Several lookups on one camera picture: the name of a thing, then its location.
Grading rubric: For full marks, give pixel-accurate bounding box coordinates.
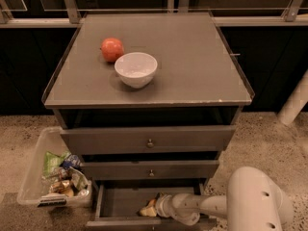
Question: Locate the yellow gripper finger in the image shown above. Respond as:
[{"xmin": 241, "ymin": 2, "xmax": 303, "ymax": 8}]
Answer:
[{"xmin": 140, "ymin": 206, "xmax": 157, "ymax": 218}]

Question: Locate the grey top drawer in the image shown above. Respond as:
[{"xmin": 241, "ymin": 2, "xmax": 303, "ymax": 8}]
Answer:
[{"xmin": 61, "ymin": 125, "xmax": 235, "ymax": 155}]

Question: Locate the grey drawer cabinet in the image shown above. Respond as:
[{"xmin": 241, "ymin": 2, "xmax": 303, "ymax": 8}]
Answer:
[{"xmin": 41, "ymin": 12, "xmax": 256, "ymax": 231}]

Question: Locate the white green snack bag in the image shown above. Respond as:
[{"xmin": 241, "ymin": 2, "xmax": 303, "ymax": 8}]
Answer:
[{"xmin": 69, "ymin": 167, "xmax": 89, "ymax": 191}]

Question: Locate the red apple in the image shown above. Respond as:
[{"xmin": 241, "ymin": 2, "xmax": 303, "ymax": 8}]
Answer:
[{"xmin": 100, "ymin": 38, "xmax": 124, "ymax": 63}]

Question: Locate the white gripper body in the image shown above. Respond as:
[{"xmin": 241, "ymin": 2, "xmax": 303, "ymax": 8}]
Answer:
[{"xmin": 155, "ymin": 193, "xmax": 200, "ymax": 226}]

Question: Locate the grey bottom drawer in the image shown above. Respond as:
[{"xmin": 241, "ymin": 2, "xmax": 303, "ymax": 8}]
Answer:
[{"xmin": 86, "ymin": 179, "xmax": 217, "ymax": 231}]

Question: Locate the white ceramic bowl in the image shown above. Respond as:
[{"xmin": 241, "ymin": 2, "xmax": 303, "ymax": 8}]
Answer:
[{"xmin": 115, "ymin": 52, "xmax": 158, "ymax": 89}]

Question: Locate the metal railing frame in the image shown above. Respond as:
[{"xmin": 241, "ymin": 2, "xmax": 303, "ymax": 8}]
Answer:
[{"xmin": 0, "ymin": 0, "xmax": 308, "ymax": 28}]

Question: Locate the grey drawer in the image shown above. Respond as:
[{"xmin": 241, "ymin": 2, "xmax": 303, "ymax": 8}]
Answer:
[
  {"xmin": 61, "ymin": 125, "xmax": 235, "ymax": 155},
  {"xmin": 86, "ymin": 179, "xmax": 217, "ymax": 231},
  {"xmin": 81, "ymin": 160, "xmax": 219, "ymax": 180}
]

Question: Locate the gold foil snack packet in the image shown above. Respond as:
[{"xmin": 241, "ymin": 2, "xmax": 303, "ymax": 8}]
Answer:
[{"xmin": 49, "ymin": 180, "xmax": 71, "ymax": 193}]

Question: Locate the grey middle drawer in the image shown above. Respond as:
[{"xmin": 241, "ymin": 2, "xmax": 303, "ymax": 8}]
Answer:
[{"xmin": 81, "ymin": 160, "xmax": 219, "ymax": 180}]

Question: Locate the small orange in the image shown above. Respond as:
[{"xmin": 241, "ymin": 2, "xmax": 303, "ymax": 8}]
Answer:
[{"xmin": 148, "ymin": 199, "xmax": 157, "ymax": 206}]

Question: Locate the blue snack packet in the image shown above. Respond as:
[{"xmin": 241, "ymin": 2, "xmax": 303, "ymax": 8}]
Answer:
[{"xmin": 62, "ymin": 154, "xmax": 81, "ymax": 168}]

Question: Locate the clear plastic bin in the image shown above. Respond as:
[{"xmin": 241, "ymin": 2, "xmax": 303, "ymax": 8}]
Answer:
[{"xmin": 17, "ymin": 127, "xmax": 92, "ymax": 207}]

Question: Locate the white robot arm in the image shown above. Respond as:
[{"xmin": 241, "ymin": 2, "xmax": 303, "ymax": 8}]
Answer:
[{"xmin": 151, "ymin": 84, "xmax": 308, "ymax": 231}]

